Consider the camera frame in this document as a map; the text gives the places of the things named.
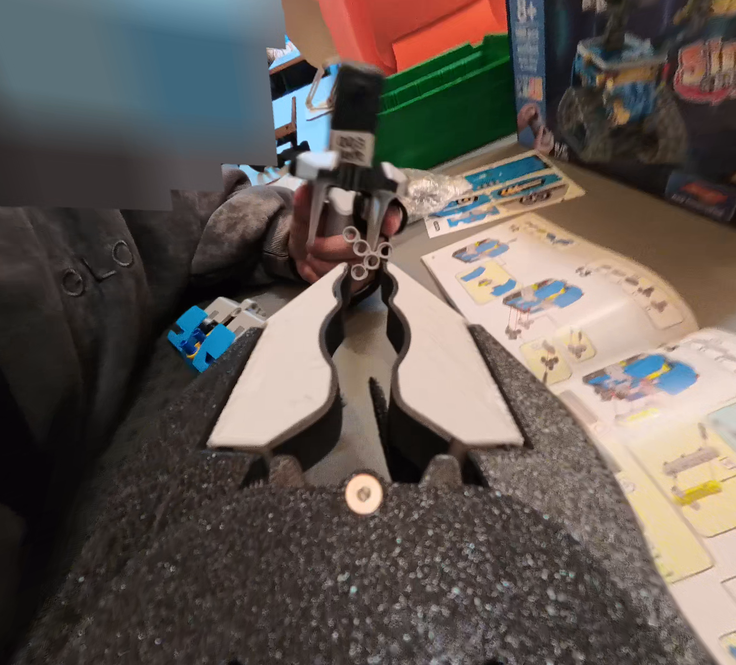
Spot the grey desk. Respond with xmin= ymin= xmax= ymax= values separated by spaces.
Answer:
xmin=230 ymin=138 xmax=736 ymax=505

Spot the person's left forearm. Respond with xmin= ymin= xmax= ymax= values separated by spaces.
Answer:
xmin=192 ymin=167 xmax=301 ymax=286

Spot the building instruction booklet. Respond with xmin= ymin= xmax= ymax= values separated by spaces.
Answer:
xmin=421 ymin=213 xmax=736 ymax=665

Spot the blue sticker sheet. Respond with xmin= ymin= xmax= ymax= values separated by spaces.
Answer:
xmin=424 ymin=150 xmax=586 ymax=239

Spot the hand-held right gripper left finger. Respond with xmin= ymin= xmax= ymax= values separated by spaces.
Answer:
xmin=207 ymin=264 xmax=352 ymax=453

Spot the grey blue toy robot body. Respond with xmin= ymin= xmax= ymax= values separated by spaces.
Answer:
xmin=167 ymin=297 xmax=268 ymax=375

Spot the clear bubble wrap bag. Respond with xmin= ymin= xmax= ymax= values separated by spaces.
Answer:
xmin=402 ymin=167 xmax=473 ymax=217

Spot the green plastic bin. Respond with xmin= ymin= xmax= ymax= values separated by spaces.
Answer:
xmin=374 ymin=34 xmax=518 ymax=171

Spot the dark toy kit box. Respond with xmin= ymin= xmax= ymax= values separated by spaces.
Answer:
xmin=500 ymin=0 xmax=736 ymax=224

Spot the light wooden stand panel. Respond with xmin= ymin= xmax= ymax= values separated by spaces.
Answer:
xmin=280 ymin=0 xmax=341 ymax=120

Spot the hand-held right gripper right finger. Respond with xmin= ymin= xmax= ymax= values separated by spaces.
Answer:
xmin=379 ymin=264 xmax=525 ymax=456

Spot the person's left hand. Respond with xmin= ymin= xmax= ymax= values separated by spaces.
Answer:
xmin=287 ymin=182 xmax=404 ymax=295

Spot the grey beam with holes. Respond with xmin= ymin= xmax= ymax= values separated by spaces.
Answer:
xmin=343 ymin=226 xmax=393 ymax=281

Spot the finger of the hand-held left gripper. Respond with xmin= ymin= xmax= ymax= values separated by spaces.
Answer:
xmin=290 ymin=152 xmax=341 ymax=249
xmin=367 ymin=161 xmax=411 ymax=250

